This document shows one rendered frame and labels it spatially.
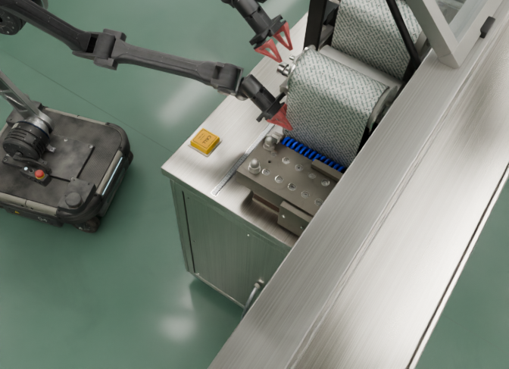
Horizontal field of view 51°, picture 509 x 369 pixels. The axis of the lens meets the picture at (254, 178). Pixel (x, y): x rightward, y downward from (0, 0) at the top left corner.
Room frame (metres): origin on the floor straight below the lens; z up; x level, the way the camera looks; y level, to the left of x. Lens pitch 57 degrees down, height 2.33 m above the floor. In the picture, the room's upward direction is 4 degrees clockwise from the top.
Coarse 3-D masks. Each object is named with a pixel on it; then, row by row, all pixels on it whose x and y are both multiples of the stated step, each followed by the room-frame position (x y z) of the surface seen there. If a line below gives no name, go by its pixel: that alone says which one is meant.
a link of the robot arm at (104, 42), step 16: (0, 0) 1.06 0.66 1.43; (16, 0) 1.09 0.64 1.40; (32, 16) 1.10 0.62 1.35; (48, 16) 1.13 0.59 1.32; (48, 32) 1.12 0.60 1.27; (64, 32) 1.14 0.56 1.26; (80, 32) 1.17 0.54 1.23; (96, 32) 1.20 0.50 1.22; (80, 48) 1.14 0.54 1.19; (96, 48) 1.14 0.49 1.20; (112, 48) 1.16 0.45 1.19
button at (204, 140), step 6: (198, 132) 1.07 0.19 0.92; (204, 132) 1.07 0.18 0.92; (210, 132) 1.07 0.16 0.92; (192, 138) 1.04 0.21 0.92; (198, 138) 1.05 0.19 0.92; (204, 138) 1.05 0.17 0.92; (210, 138) 1.05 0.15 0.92; (216, 138) 1.05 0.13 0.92; (192, 144) 1.03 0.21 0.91; (198, 144) 1.02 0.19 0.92; (204, 144) 1.02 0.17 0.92; (210, 144) 1.02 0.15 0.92; (216, 144) 1.04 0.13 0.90; (204, 150) 1.00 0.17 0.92; (210, 150) 1.01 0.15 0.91
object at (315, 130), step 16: (288, 112) 1.01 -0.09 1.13; (304, 112) 0.98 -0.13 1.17; (304, 128) 0.98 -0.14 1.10; (320, 128) 0.95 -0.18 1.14; (336, 128) 0.93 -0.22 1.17; (304, 144) 0.97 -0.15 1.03; (320, 144) 0.95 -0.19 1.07; (336, 144) 0.92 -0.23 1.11; (352, 144) 0.90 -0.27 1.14; (336, 160) 0.91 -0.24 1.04; (352, 160) 0.89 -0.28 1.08
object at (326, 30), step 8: (312, 0) 1.36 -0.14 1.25; (320, 0) 1.35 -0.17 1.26; (328, 0) 1.38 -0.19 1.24; (312, 8) 1.36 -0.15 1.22; (320, 8) 1.34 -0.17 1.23; (328, 8) 1.39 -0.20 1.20; (336, 8) 1.47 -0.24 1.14; (312, 16) 1.36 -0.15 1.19; (320, 16) 1.34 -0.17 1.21; (328, 16) 1.39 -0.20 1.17; (336, 16) 1.46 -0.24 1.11; (312, 24) 1.35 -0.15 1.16; (320, 24) 1.34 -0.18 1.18; (328, 24) 1.47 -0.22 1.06; (312, 32) 1.35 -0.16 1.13; (320, 32) 1.35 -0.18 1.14; (328, 32) 1.44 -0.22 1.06; (304, 40) 1.36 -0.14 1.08; (312, 40) 1.35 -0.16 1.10; (320, 40) 1.39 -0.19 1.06; (328, 40) 1.47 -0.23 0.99; (320, 48) 1.44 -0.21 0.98
